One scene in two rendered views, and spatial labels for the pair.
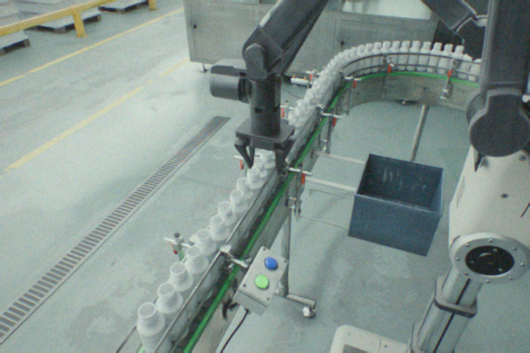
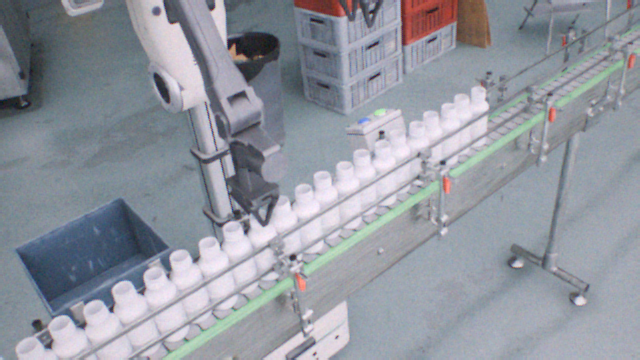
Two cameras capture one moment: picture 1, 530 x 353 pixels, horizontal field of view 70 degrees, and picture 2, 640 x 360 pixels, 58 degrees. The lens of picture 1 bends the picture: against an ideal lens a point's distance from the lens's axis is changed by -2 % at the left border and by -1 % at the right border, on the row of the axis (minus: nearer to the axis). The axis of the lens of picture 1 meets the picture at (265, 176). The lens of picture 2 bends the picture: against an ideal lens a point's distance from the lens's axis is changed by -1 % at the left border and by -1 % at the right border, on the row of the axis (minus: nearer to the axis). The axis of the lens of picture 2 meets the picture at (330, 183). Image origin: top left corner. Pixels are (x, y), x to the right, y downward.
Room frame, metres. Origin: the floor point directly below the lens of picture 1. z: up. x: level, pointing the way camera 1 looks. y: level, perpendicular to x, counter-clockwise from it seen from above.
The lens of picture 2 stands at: (1.84, 0.59, 1.90)
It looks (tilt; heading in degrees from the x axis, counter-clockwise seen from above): 36 degrees down; 211
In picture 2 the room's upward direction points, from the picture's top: 6 degrees counter-clockwise
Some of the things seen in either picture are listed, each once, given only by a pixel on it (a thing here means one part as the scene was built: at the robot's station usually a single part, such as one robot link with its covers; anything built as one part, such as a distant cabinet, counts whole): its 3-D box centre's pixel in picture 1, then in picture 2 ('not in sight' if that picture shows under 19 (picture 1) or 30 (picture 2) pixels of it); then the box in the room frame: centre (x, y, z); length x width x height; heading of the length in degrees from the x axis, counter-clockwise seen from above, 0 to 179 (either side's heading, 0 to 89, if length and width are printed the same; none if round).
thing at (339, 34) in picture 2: not in sight; (349, 14); (-1.41, -1.10, 0.55); 0.61 x 0.41 x 0.22; 165
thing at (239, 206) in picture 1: (238, 214); (363, 182); (0.85, 0.08, 1.08); 0.06 x 0.06 x 0.17
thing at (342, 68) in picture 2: not in sight; (351, 46); (-1.42, -1.10, 0.33); 0.61 x 0.41 x 0.22; 164
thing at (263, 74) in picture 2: not in sight; (249, 97); (-0.60, -1.38, 0.32); 0.45 x 0.45 x 0.64
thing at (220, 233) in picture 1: (219, 242); (398, 161); (0.74, 0.13, 1.08); 0.06 x 0.06 x 0.17
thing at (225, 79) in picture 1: (243, 69); not in sight; (0.66, 0.04, 1.60); 0.12 x 0.09 x 0.12; 69
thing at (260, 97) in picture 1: (261, 89); not in sight; (0.65, 0.01, 1.57); 0.07 x 0.06 x 0.07; 69
